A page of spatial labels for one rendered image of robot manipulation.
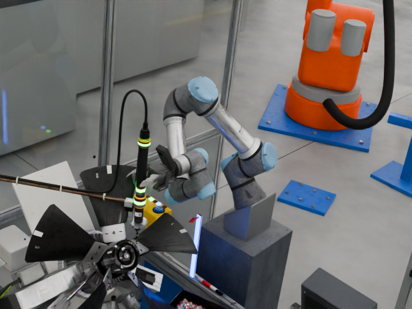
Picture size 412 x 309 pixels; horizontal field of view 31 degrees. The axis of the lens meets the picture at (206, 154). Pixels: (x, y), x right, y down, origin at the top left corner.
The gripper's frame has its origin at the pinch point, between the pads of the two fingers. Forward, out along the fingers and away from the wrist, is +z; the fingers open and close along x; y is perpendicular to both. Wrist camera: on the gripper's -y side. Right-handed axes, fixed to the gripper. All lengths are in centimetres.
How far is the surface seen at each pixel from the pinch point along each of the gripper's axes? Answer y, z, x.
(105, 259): 30.6, 12.3, 0.1
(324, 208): 146, -248, 61
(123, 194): 13.5, -4.0, 10.1
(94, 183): 11.6, 2.1, 20.4
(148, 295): 44.4, 1.6, -13.6
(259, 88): 148, -370, 227
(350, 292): 25, -40, -73
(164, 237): 32.3, -16.5, -1.7
